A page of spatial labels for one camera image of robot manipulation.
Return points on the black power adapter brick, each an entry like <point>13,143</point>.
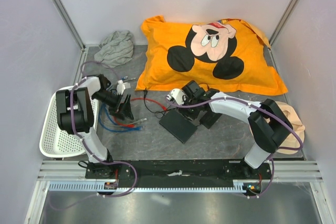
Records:
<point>209,119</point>

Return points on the orange Mickey Mouse pillow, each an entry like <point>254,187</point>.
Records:
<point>226,54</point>

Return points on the white perforated plastic basket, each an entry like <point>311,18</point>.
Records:
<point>60,134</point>

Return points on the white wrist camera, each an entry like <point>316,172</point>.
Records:
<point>177,95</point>
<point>122,86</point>

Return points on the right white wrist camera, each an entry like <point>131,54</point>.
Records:
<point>177,95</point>

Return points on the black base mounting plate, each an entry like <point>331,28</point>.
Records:
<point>225,169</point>

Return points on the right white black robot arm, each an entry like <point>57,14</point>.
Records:
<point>269,125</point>

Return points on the black network switch box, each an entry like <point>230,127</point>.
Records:
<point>180,127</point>

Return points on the grey crumpled cloth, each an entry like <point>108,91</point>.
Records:
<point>116,49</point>

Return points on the grey slotted cable duct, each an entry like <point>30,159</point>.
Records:
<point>104,187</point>

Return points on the beige cloth hat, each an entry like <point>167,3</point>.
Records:
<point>290,143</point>

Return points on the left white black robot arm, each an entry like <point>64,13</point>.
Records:
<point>98,85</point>

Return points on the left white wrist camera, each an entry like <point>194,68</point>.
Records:
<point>122,86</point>

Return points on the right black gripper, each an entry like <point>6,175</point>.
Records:
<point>192,116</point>

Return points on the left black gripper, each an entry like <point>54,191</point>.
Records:
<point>124,108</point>

